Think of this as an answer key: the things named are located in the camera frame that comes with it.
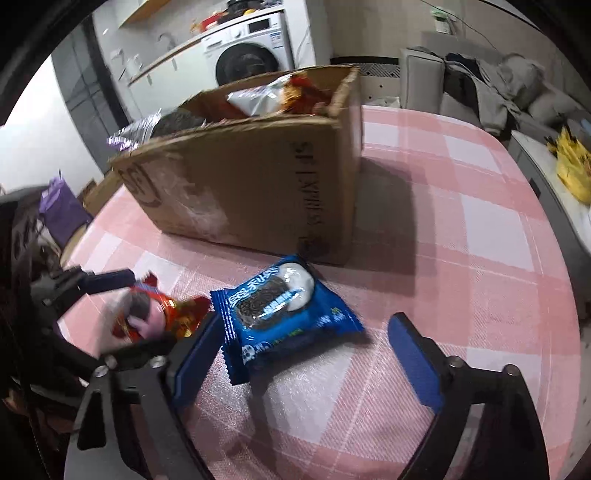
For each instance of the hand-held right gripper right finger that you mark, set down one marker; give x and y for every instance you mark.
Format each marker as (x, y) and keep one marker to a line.
(415, 364)

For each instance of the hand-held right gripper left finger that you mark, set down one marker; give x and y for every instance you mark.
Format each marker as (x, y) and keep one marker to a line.
(196, 364)

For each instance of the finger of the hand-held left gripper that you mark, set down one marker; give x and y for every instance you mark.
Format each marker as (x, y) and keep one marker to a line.
(138, 348)
(111, 280)

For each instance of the red cookie packet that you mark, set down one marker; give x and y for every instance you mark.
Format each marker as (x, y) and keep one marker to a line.
(171, 314)

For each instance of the blue cookie packet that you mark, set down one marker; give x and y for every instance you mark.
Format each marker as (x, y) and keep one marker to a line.
(286, 323)

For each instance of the purple and silver snack packet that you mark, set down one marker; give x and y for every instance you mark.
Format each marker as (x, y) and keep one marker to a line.
(138, 131)

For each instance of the brown cardboard box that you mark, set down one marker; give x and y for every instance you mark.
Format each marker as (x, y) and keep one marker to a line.
(258, 194)

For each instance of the white snack bag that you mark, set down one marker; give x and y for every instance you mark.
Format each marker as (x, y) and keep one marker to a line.
(258, 99)

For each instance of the red snack packet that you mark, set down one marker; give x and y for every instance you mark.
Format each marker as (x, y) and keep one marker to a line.
(309, 94)

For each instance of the purple bag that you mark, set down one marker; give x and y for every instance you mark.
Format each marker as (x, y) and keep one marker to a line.
(64, 217)

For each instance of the pink checked tablecloth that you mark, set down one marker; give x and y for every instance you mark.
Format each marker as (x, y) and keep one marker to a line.
(461, 184)

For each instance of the grey coffee table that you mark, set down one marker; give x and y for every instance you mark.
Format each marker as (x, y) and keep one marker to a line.
(545, 184)

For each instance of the white kitchen counter cabinet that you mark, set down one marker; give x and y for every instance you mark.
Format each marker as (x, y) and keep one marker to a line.
(184, 64)

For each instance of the kitchen faucet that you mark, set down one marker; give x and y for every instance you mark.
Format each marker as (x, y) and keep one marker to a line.
(165, 40)

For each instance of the yellow bag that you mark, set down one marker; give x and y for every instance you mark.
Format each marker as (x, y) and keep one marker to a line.
(572, 170)

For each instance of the red box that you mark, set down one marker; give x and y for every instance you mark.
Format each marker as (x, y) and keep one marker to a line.
(205, 23)

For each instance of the dark clothes pile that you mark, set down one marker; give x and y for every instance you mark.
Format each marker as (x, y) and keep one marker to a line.
(480, 97)

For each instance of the grey sofa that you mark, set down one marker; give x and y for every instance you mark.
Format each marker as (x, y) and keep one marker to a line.
(420, 78)

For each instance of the white washing machine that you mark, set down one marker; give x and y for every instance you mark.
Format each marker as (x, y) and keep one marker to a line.
(258, 32)

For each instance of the black patterned panel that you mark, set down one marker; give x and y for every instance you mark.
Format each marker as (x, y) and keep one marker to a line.
(374, 76)

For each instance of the black kitchen appliance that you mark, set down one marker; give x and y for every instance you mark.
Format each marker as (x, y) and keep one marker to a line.
(242, 4)

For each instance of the white wall outlet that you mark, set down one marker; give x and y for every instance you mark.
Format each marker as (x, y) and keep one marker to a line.
(443, 22)

